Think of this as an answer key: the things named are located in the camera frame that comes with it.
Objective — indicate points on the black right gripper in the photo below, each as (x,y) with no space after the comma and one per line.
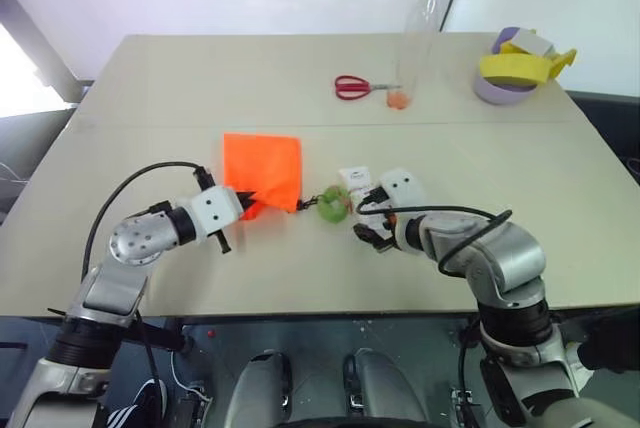
(386,233)

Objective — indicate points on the orange fabric pouch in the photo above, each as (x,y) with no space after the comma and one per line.
(262,170)

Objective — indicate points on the grey right robot leg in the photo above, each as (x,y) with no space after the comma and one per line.
(385,388)

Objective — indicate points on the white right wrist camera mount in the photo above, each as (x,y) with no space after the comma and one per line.
(402,185)

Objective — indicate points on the small orange object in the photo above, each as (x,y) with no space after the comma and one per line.
(399,100)

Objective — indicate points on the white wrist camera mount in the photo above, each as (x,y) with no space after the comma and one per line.
(402,185)
(215,208)

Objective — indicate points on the black white striped shoe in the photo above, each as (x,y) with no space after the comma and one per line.
(137,405)

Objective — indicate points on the large purple tape roll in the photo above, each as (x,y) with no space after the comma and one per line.
(495,94)

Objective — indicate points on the grey robot leg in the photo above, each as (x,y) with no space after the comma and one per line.
(385,388)
(260,388)

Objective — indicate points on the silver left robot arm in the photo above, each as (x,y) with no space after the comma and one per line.
(131,243)

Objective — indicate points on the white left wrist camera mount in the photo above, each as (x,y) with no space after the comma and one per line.
(215,208)

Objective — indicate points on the grey left robot leg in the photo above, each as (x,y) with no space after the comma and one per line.
(260,388)

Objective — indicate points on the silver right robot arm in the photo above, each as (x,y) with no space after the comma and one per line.
(505,258)

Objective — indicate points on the dark rounded shape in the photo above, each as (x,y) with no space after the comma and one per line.
(610,343)

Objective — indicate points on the clear bottle blue cap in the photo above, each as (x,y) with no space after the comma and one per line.
(420,38)

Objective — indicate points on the yellow foam piece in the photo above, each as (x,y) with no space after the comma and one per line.
(564,60)

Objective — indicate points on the small purple tape roll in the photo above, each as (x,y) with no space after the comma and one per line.
(505,37)

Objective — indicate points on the grey window frame post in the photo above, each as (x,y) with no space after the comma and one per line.
(35,33)

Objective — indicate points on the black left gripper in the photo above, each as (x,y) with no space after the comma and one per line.
(243,204)

